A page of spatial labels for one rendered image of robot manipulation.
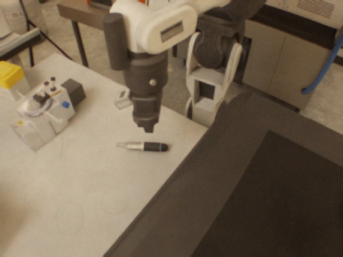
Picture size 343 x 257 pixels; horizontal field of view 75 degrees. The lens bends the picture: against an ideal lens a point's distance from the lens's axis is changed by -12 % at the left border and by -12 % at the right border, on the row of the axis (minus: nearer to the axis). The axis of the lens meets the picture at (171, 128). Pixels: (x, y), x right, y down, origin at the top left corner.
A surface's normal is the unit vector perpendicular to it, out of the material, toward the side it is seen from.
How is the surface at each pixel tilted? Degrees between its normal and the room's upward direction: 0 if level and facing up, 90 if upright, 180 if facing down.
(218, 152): 0
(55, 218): 0
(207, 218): 0
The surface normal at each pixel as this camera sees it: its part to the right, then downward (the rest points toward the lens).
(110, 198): 0.00, -0.65
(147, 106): -0.07, 0.76
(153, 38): 0.61, 0.61
